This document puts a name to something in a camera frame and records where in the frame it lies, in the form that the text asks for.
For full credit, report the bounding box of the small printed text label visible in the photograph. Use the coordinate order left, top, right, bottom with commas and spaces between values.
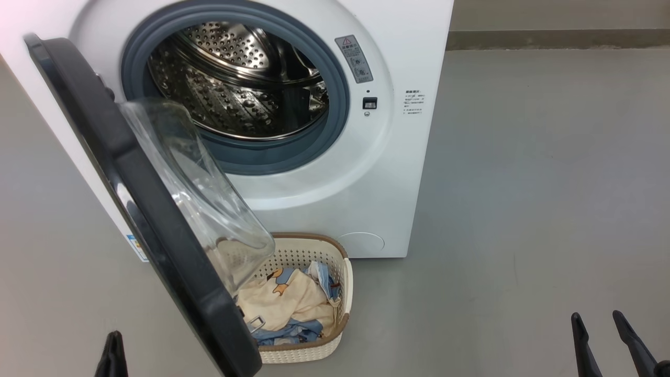
403, 89, 426, 117

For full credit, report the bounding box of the white front-load washing machine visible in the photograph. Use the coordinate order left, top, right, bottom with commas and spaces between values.
0, 0, 455, 262

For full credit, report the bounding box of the grey warning sticker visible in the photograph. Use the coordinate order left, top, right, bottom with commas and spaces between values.
335, 35, 374, 84

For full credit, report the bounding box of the steel perforated washer drum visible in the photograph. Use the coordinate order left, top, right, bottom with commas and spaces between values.
148, 21, 330, 141

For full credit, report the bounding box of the cream blue cartoon print garment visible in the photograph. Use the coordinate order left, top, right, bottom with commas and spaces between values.
236, 267, 336, 333

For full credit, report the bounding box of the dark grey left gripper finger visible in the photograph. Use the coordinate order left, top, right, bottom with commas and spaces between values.
94, 331, 117, 377
116, 331, 129, 377

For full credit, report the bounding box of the dark round washer door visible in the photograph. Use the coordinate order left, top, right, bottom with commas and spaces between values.
24, 33, 276, 377

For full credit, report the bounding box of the blue garment orange cartoon print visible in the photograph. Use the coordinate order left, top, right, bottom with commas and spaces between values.
254, 261, 343, 346

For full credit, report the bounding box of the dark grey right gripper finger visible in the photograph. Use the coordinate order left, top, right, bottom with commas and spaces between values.
571, 313, 602, 377
612, 310, 670, 377

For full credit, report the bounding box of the round white filter cover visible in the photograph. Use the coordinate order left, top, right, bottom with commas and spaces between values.
338, 232, 385, 257

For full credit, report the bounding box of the cream perforated laundry basket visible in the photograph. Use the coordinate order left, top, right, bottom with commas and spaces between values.
230, 232, 354, 364

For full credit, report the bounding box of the blue energy label sticker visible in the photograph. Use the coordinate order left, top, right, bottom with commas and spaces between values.
126, 234, 150, 262

